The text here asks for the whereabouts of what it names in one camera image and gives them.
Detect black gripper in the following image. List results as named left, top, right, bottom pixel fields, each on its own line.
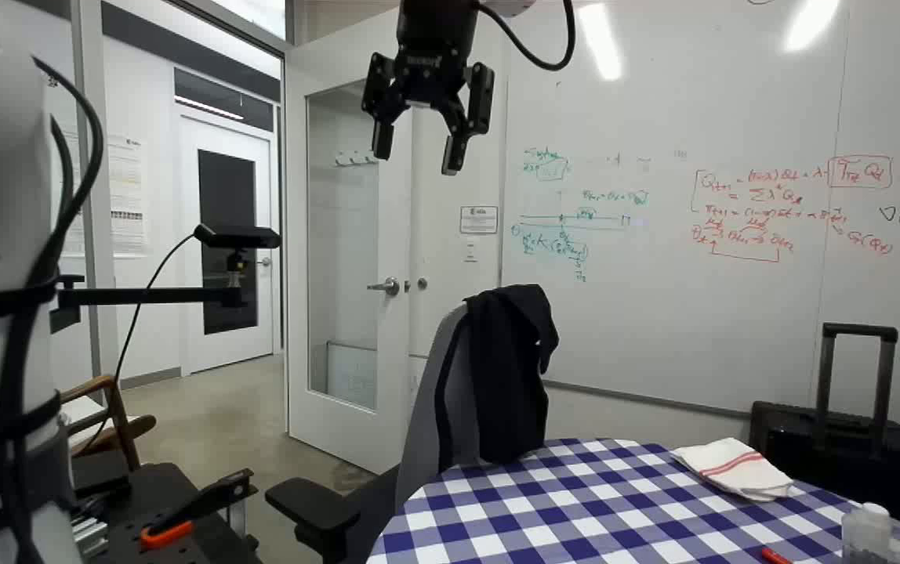
left=358, top=0, right=499, bottom=180

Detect black cloth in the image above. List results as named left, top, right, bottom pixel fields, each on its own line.
left=462, top=281, right=563, bottom=467

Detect dark glass door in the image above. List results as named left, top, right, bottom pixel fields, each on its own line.
left=196, top=148, right=261, bottom=337

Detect white door with glass pane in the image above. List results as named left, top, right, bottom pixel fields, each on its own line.
left=284, top=6, right=419, bottom=477

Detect grey office chair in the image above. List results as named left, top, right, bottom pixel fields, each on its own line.
left=265, top=297, right=551, bottom=564

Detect blue white checkered tablecloth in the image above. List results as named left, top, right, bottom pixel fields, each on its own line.
left=364, top=437, right=868, bottom=564

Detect wooden chair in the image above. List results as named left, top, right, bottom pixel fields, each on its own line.
left=53, top=372, right=160, bottom=477

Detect white towel with red stripe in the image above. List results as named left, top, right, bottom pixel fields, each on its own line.
left=670, top=437, right=804, bottom=509

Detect black equipment cart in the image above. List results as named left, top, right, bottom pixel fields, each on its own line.
left=70, top=461, right=267, bottom=564

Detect black wheeled suitcase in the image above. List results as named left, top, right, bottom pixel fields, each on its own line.
left=746, top=321, right=900, bottom=526

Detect clear plastic bottle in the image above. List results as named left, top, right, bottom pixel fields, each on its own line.
left=842, top=497, right=900, bottom=564

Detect wall coat hooks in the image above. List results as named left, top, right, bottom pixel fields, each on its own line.
left=327, top=148, right=379, bottom=172

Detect white paper wall sign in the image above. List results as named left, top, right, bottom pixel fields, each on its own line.
left=454, top=201, right=502, bottom=237

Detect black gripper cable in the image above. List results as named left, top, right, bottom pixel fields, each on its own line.
left=478, top=0, right=582, bottom=75

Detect silver door lever handle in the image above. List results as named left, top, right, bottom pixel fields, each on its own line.
left=364, top=276, right=406, bottom=300

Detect black camera on boom arm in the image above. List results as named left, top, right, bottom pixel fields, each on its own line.
left=49, top=221, right=286, bottom=337

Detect wall whiteboard with writing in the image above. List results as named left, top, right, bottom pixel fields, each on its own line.
left=495, top=0, right=900, bottom=447

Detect thin black camera cable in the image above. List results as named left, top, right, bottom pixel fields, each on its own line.
left=78, top=233, right=203, bottom=454

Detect black clamp with orange handle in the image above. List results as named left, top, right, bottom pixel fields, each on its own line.
left=139, top=467, right=261, bottom=554

